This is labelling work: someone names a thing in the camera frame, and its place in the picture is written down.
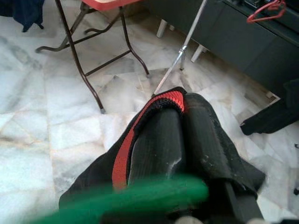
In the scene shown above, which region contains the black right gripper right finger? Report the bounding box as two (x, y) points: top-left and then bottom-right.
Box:
(184, 92), (265, 224)

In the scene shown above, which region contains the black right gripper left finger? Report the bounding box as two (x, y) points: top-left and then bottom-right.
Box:
(128, 109), (187, 187)

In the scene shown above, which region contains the pink marble folding table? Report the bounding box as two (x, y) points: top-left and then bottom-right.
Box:
(35, 0), (150, 114)

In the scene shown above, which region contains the black shirt with red collar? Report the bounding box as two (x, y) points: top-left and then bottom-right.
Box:
(58, 86), (267, 224)

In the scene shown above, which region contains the green hanger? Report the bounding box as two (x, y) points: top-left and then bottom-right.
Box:
(28, 175), (210, 224)

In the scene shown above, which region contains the long black garment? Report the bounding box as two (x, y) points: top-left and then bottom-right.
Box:
(240, 78), (299, 136)

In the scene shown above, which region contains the red hanger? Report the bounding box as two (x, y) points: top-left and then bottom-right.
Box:
(247, 0), (287, 24)

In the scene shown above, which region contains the black TV cabinet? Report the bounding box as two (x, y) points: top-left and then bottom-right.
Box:
(144, 0), (299, 101)

